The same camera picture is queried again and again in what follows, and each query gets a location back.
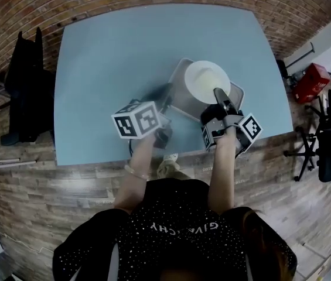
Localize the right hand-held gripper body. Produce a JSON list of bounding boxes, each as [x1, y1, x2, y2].
[[200, 104, 263, 153]]

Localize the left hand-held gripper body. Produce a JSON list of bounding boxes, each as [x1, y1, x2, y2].
[[111, 100, 173, 150]]

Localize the light grey rectangular tray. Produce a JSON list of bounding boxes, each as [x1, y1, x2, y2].
[[168, 57, 245, 123]]

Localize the white round plate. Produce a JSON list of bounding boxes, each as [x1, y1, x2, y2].
[[184, 60, 231, 105]]

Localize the person's right forearm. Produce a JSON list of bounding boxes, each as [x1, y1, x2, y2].
[[207, 126, 238, 216]]

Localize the person's left forearm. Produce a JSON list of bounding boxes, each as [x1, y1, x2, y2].
[[114, 133, 157, 215]]

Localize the blue table with white legs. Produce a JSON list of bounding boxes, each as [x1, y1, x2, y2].
[[53, 4, 295, 166]]

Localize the beige trousers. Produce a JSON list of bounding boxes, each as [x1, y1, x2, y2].
[[156, 160, 193, 181]]

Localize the red box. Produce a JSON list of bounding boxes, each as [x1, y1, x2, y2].
[[292, 63, 331, 104]]

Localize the black mesh office chair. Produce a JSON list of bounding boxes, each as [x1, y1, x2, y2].
[[284, 89, 331, 183]]

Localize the black office chair with headrest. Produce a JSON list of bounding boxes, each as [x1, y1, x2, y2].
[[0, 27, 56, 146]]

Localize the black sparkly shirt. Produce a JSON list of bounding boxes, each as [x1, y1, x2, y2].
[[52, 179, 298, 281]]

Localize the pale wooden stick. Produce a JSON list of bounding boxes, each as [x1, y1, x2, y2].
[[0, 156, 37, 169]]

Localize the thin wrist bracelet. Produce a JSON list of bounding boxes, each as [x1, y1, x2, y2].
[[124, 164, 150, 181]]

